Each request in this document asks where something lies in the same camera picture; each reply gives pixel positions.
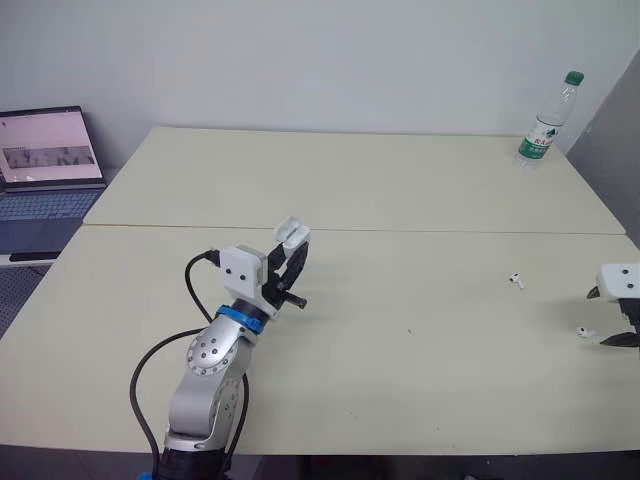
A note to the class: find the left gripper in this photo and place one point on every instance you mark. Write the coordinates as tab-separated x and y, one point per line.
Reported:
272	294

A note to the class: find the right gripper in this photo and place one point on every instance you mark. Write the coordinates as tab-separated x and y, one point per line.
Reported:
631	314

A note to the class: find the white earbud case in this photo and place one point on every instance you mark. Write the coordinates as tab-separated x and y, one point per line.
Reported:
292	231

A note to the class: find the white earbud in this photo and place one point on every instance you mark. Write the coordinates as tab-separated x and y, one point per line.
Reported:
516	280
582	331

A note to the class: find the open laptop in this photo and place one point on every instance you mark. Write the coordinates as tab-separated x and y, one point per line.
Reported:
42	170

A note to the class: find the clear green-capped water bottle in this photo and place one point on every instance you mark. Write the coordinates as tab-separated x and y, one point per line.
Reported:
542	130

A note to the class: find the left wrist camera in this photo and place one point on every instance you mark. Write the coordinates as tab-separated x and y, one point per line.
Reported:
242	270

